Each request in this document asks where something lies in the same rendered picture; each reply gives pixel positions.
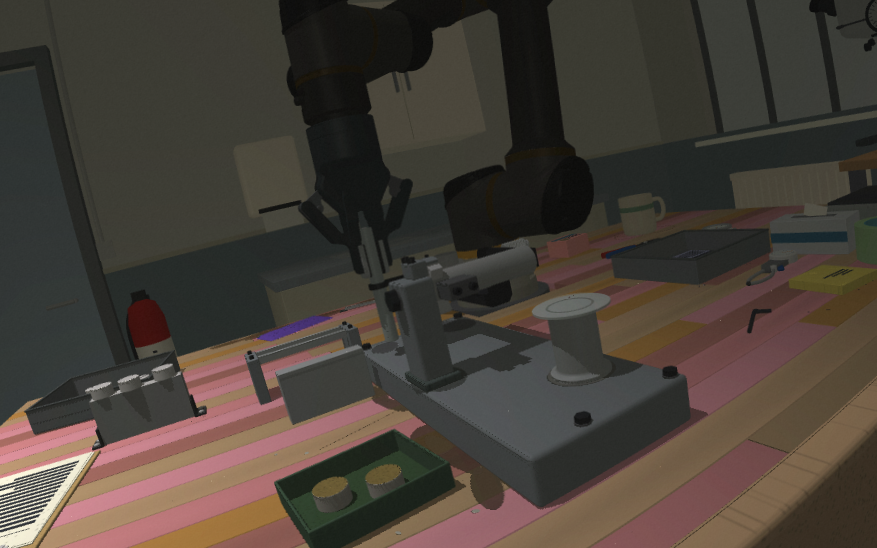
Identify grey metal frame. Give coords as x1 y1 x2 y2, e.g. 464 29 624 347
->
244 321 364 406

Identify purple flat pad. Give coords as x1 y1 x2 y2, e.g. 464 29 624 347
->
256 313 334 343

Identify white wall cabinet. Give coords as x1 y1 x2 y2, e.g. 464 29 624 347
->
364 28 487 154

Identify large dark grey tray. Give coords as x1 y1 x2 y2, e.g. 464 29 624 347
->
609 227 773 286

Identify blue pen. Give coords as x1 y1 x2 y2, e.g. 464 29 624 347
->
599 241 649 261

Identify grey cylinder with black ring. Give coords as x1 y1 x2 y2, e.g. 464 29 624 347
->
367 276 402 348

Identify yellow note pad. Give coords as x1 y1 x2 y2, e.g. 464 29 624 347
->
787 263 877 296

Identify grey box with three knobs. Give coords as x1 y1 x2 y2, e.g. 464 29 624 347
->
86 362 209 450

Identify plain grey box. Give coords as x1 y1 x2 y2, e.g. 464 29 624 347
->
275 343 375 426

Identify white floor cabinet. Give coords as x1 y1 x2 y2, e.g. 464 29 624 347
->
233 136 311 234

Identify grey background bench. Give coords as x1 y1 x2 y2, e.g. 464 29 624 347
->
258 241 456 329

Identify pink block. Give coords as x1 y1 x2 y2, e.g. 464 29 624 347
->
545 232 591 261

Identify grey pliers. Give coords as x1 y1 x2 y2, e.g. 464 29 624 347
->
745 257 790 288

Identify white radiator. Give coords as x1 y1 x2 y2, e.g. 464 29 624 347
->
727 162 855 211

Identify grey lens table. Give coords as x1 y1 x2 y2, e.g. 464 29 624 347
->
530 292 614 386

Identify white mug with green band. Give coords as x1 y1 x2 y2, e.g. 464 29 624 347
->
617 192 668 238

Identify window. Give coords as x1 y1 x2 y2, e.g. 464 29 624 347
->
692 0 877 147

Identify white tissue box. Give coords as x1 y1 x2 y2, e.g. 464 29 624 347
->
768 203 862 257

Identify grey blocker body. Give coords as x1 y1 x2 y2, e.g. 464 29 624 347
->
364 275 693 510

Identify green tray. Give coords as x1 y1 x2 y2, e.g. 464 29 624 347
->
273 429 458 548

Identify red fire extinguisher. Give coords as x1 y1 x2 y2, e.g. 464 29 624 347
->
125 289 178 361

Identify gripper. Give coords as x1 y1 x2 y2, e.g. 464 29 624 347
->
298 113 415 277

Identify grey door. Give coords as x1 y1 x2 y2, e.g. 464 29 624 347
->
0 44 132 467

